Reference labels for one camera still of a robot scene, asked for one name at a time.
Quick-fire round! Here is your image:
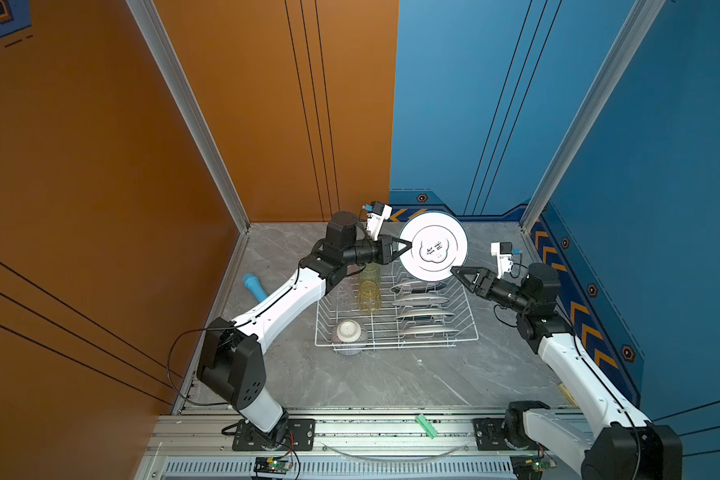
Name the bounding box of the green clip on rail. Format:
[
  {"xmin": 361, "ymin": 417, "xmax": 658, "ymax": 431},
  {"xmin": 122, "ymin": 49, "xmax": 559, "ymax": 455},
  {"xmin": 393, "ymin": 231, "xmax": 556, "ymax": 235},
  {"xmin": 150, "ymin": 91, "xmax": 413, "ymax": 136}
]
[{"xmin": 415, "ymin": 414, "xmax": 439, "ymax": 439}]

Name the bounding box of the right circuit board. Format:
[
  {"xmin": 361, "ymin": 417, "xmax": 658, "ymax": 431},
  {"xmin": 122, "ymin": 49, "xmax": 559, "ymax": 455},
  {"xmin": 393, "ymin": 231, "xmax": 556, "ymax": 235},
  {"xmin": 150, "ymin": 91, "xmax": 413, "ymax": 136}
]
[{"xmin": 511, "ymin": 457, "xmax": 549, "ymax": 480}]

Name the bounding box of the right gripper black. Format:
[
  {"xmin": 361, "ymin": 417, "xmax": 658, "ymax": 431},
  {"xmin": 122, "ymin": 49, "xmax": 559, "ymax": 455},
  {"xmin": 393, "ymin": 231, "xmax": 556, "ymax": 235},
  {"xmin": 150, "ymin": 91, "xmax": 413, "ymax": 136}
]
[{"xmin": 452, "ymin": 269, "xmax": 533, "ymax": 316}]

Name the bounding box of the clear upside-down glass bowl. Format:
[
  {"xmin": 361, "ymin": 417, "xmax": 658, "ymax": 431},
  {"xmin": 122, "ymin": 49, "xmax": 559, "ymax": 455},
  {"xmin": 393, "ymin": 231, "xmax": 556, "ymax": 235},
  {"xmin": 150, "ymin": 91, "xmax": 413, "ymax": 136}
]
[{"xmin": 331, "ymin": 320, "xmax": 368, "ymax": 356}]

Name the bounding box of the blue cylinder handle tool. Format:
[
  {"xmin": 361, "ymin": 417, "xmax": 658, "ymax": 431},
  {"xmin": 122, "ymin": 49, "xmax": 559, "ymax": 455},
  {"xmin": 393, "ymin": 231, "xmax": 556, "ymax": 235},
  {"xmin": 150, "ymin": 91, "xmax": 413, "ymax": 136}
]
[{"xmin": 242, "ymin": 273, "xmax": 268, "ymax": 303}]

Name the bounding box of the yellow transparent cup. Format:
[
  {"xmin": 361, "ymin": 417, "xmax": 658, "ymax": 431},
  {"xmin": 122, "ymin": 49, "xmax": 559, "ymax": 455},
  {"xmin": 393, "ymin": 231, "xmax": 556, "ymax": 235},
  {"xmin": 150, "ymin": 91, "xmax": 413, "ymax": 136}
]
[{"xmin": 357, "ymin": 263, "xmax": 382, "ymax": 312}]

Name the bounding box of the circuit board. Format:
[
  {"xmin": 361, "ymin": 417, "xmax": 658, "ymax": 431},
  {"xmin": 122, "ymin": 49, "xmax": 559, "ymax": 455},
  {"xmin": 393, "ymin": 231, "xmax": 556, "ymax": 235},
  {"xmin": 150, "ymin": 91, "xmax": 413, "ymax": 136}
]
[
  {"xmin": 253, "ymin": 457, "xmax": 294, "ymax": 479},
  {"xmin": 511, "ymin": 457, "xmax": 549, "ymax": 480}
]

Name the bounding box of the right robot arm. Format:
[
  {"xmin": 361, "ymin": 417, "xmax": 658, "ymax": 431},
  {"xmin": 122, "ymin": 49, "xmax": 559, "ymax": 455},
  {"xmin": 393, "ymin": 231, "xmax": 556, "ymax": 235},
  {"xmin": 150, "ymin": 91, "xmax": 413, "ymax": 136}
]
[{"xmin": 451, "ymin": 263, "xmax": 683, "ymax": 479}]

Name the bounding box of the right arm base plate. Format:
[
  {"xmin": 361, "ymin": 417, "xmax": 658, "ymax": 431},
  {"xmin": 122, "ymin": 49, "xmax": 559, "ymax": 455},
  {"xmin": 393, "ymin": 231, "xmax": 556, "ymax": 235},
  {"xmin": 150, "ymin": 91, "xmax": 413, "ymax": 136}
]
[{"xmin": 472, "ymin": 417, "xmax": 514, "ymax": 451}]

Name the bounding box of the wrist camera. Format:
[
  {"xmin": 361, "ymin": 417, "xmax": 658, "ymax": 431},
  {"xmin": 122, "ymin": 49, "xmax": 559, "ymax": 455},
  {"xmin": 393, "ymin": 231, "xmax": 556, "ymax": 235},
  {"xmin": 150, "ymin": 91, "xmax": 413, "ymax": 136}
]
[
  {"xmin": 490, "ymin": 241, "xmax": 523, "ymax": 279},
  {"xmin": 363, "ymin": 201, "xmax": 392, "ymax": 241}
]

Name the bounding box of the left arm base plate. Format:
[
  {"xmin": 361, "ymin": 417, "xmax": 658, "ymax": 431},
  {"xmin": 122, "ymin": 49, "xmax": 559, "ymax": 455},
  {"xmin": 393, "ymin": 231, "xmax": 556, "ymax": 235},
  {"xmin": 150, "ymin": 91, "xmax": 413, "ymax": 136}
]
[{"xmin": 232, "ymin": 418, "xmax": 316, "ymax": 452}]

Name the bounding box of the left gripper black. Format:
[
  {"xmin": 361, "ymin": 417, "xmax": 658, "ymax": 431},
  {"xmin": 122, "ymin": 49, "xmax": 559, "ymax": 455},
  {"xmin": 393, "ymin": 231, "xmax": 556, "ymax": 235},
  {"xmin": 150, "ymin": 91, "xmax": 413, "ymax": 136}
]
[{"xmin": 340, "ymin": 235, "xmax": 411, "ymax": 269}]

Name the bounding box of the white wire dish rack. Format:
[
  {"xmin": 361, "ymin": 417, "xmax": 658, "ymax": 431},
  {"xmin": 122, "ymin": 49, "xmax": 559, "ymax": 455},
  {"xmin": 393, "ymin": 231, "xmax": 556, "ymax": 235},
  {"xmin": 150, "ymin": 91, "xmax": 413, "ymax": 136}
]
[{"xmin": 315, "ymin": 262, "xmax": 479, "ymax": 352}]

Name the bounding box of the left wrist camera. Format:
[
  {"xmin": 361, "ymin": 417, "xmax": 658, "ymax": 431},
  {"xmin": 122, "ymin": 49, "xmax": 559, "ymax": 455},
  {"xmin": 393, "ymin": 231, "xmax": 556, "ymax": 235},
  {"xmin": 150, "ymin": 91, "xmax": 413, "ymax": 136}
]
[{"xmin": 363, "ymin": 201, "xmax": 392, "ymax": 241}]

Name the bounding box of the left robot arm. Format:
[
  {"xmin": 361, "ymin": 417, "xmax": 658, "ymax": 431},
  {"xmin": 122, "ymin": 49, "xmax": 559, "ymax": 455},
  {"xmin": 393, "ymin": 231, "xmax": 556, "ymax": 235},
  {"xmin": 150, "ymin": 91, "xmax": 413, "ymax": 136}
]
[{"xmin": 196, "ymin": 211, "xmax": 412, "ymax": 445}]

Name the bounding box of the left circuit board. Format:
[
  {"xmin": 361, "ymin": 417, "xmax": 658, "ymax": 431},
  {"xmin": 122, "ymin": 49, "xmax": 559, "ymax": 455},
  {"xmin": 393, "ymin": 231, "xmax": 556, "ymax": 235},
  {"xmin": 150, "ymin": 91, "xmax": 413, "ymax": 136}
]
[{"xmin": 253, "ymin": 457, "xmax": 294, "ymax": 479}]

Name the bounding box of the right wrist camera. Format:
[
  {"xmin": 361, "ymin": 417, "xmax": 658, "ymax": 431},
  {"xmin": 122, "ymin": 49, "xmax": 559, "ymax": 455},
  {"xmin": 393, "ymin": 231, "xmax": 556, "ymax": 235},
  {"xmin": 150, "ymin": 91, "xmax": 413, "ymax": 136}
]
[{"xmin": 490, "ymin": 241, "xmax": 523, "ymax": 279}]

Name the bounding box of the aluminium front rail frame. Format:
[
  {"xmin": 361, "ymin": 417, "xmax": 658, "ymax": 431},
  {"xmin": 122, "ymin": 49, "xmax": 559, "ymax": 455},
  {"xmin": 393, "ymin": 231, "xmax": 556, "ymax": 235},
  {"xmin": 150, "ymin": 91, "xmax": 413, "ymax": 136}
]
[{"xmin": 135, "ymin": 408, "xmax": 590, "ymax": 479}]

